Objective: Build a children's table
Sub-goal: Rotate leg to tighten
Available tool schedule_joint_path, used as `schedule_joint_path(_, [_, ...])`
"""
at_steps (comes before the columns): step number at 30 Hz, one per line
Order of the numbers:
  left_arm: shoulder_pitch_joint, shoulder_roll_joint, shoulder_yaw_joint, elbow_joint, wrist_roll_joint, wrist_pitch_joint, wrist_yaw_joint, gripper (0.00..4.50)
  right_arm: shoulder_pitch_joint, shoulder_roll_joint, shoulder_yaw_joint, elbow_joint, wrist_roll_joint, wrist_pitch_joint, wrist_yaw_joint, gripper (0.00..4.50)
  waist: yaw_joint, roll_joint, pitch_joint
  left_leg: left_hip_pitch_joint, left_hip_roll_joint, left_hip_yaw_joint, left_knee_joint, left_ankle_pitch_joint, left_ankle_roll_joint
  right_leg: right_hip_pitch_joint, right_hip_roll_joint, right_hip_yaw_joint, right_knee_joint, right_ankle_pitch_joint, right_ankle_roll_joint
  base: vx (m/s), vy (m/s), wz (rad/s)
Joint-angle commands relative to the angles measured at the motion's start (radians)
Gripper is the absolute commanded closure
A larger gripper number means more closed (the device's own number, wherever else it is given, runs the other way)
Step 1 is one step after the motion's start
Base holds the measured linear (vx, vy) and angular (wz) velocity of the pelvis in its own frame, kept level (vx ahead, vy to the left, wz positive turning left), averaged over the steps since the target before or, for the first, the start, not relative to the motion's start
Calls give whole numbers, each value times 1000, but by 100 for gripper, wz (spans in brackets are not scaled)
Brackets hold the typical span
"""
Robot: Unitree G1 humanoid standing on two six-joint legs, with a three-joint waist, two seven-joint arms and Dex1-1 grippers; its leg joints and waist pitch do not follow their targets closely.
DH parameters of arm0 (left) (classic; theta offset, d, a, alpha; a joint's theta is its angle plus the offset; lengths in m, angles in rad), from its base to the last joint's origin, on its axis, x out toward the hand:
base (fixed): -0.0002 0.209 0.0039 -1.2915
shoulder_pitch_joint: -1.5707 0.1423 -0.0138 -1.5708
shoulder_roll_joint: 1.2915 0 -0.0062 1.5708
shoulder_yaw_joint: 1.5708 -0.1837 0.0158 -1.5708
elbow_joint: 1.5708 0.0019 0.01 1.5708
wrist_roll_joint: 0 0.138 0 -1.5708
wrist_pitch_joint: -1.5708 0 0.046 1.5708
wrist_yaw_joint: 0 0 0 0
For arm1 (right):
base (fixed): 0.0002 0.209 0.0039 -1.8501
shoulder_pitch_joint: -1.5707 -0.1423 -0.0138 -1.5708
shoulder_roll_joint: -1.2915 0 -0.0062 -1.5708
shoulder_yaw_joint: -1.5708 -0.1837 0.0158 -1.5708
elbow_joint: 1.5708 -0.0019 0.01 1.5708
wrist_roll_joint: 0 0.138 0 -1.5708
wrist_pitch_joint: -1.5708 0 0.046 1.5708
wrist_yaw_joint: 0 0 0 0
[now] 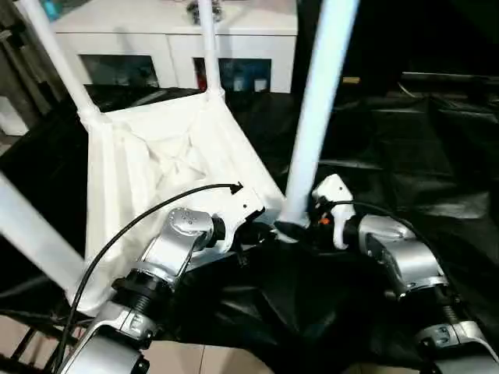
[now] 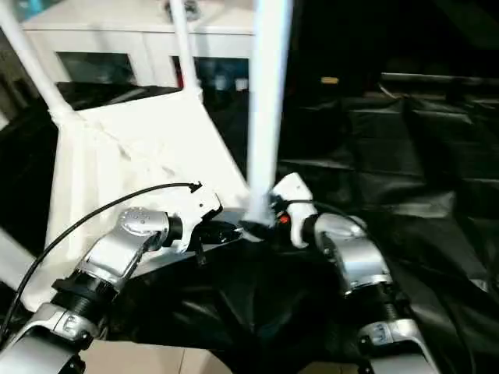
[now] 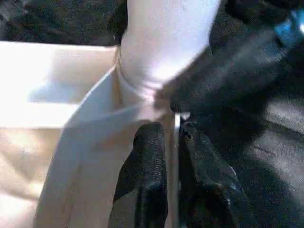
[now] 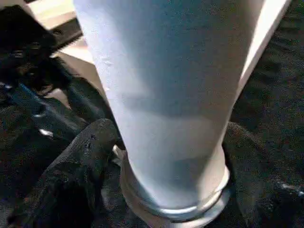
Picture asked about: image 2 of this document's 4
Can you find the white plastic table top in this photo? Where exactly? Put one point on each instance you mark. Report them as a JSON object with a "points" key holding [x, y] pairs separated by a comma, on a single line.
{"points": [[117, 163]]}

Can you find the white plastic table leg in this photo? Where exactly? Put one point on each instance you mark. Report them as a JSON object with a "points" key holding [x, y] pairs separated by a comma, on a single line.
{"points": [[187, 50], [35, 70], [15, 253], [269, 97]]}

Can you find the black plastic mat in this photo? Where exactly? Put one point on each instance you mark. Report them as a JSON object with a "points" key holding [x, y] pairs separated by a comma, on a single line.
{"points": [[390, 175]]}

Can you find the small tan label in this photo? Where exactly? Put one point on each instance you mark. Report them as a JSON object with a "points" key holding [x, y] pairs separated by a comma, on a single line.
{"points": [[329, 80]]}

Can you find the dark horizontal bar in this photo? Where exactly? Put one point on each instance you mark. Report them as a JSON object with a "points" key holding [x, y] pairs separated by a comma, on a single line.
{"points": [[436, 78]]}

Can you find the white glass-door cabinet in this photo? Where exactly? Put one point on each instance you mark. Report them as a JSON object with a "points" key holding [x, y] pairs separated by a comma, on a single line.
{"points": [[117, 35]]}

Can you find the black fabric backdrop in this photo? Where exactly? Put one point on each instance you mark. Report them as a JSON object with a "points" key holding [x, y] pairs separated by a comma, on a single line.
{"points": [[390, 35]]}

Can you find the black bundle in clear bag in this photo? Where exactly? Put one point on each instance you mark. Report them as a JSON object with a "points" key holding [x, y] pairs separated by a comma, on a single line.
{"points": [[192, 8]]}

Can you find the grey metal tripod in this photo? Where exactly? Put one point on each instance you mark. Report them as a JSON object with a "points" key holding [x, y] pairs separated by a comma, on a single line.
{"points": [[8, 78]]}

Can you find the teal printed plastic sheet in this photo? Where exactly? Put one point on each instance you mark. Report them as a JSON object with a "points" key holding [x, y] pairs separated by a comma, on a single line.
{"points": [[39, 8]]}

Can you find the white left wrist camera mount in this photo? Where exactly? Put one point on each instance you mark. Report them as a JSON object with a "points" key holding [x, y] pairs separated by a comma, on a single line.
{"points": [[199, 210]]}

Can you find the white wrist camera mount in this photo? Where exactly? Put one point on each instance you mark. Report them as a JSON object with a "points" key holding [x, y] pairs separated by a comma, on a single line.
{"points": [[296, 195], [199, 210]]}

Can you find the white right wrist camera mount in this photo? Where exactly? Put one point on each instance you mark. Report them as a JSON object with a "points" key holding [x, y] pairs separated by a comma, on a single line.
{"points": [[296, 195]]}

